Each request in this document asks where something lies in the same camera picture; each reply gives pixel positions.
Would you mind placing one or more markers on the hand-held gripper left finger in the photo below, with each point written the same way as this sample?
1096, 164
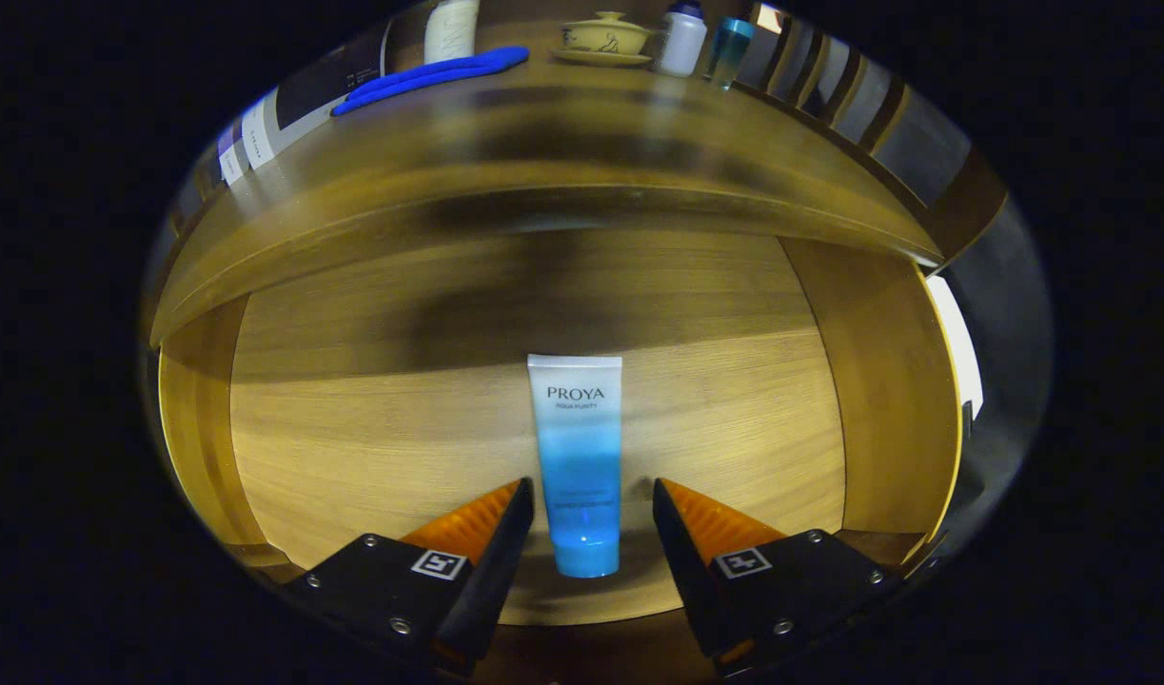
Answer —
486, 590

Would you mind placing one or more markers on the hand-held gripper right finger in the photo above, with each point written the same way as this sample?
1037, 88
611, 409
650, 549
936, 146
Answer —
696, 580

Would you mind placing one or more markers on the white and blue cosmetic tube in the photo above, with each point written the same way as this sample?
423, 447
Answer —
579, 457

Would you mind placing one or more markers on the wooden countertop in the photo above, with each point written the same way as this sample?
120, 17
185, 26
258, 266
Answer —
543, 124

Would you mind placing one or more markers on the white storage unit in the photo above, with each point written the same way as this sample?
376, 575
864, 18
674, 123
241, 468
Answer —
957, 342

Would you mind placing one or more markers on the black backdrop cloth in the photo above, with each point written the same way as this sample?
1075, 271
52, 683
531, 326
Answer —
1015, 333

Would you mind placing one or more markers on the blue folded cloth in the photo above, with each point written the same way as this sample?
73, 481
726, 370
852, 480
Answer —
429, 76

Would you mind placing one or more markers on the thick white book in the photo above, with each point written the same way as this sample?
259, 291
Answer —
296, 105

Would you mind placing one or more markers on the teal bottle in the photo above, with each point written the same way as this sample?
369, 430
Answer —
729, 52

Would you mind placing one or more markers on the white bottle with blue cap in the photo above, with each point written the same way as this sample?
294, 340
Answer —
681, 40

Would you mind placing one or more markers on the yellow lidded teacup with saucer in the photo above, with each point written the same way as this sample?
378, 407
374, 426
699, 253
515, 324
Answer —
605, 38

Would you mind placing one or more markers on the white pump bottle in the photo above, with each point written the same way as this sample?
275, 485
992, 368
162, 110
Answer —
451, 29

